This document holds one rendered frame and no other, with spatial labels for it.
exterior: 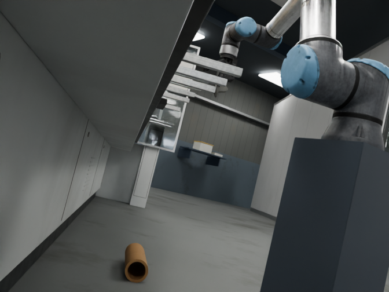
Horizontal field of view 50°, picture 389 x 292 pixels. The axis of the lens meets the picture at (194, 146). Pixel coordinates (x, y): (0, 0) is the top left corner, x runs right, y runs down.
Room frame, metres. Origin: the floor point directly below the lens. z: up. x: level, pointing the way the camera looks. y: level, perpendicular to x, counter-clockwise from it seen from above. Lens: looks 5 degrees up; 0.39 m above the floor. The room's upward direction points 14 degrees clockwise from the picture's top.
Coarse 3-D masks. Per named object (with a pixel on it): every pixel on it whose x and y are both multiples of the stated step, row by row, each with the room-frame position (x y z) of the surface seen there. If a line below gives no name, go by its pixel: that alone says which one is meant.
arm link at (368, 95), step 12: (348, 60) 1.27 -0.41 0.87; (360, 60) 1.24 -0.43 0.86; (372, 60) 1.22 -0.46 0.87; (360, 72) 1.21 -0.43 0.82; (372, 72) 1.22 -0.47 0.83; (384, 72) 1.22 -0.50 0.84; (360, 84) 1.20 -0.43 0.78; (372, 84) 1.21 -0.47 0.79; (384, 84) 1.23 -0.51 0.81; (348, 96) 1.21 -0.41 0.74; (360, 96) 1.21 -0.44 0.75; (372, 96) 1.22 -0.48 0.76; (384, 96) 1.23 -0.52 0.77; (336, 108) 1.26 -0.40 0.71; (348, 108) 1.24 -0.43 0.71; (360, 108) 1.22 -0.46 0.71; (372, 108) 1.22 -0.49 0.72; (384, 108) 1.24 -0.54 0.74
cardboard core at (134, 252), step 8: (128, 248) 1.71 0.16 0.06; (136, 248) 1.65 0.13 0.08; (128, 256) 1.56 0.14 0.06; (136, 256) 1.51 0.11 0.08; (144, 256) 1.58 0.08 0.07; (128, 264) 1.46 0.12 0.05; (136, 264) 1.69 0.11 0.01; (144, 264) 1.47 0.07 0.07; (128, 272) 1.50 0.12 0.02; (136, 272) 1.57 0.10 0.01; (144, 272) 1.50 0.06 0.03; (136, 280) 1.47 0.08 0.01
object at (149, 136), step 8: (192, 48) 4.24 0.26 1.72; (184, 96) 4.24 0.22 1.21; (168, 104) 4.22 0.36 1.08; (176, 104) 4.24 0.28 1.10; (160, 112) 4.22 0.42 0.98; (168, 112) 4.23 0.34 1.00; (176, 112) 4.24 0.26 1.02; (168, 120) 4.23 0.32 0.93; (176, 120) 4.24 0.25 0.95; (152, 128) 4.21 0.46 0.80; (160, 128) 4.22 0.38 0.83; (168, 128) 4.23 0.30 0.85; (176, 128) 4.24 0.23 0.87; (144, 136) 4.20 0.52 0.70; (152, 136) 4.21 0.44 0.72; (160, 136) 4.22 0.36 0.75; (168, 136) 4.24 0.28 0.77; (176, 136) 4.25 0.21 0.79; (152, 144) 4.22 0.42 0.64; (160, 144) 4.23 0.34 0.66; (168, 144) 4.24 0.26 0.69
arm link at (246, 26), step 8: (232, 24) 1.96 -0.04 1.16; (240, 24) 1.86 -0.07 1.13; (248, 24) 1.87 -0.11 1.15; (256, 24) 1.90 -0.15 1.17; (232, 32) 1.93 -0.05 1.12; (240, 32) 1.88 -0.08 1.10; (248, 32) 1.87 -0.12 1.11; (256, 32) 1.90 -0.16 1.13; (240, 40) 1.96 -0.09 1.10; (248, 40) 1.93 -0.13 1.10
